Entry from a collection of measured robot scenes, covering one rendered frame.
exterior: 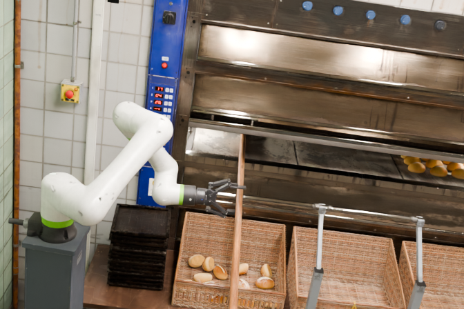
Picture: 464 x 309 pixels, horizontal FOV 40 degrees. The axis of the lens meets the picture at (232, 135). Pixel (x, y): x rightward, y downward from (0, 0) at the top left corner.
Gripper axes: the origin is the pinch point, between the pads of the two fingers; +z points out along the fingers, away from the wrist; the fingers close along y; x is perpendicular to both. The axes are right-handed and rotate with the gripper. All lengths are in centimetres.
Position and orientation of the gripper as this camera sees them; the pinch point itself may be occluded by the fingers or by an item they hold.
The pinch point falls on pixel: (240, 199)
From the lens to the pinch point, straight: 291.1
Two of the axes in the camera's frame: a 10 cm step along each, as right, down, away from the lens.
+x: 0.8, 2.9, -9.5
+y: -1.2, 9.5, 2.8
